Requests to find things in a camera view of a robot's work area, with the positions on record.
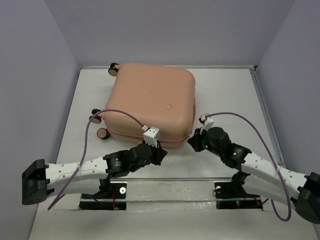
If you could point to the pink hard-shell suitcase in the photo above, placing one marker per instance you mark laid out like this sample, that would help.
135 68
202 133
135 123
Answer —
152 95

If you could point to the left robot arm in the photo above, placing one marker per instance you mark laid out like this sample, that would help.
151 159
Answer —
42 180

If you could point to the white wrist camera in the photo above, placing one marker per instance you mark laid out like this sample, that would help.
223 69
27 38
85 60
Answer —
206 121
151 135

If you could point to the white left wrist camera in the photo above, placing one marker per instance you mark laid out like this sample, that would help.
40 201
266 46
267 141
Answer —
151 135

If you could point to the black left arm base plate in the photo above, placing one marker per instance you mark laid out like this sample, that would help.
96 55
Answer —
113 199

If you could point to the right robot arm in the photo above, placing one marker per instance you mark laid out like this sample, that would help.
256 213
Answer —
258 176

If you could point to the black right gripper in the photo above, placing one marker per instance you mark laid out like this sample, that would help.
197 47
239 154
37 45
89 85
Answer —
194 141

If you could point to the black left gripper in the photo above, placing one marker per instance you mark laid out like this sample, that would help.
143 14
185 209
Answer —
158 152

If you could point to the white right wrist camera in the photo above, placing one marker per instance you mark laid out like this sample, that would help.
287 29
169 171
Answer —
206 121

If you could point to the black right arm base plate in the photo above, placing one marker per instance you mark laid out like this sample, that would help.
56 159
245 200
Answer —
232 196

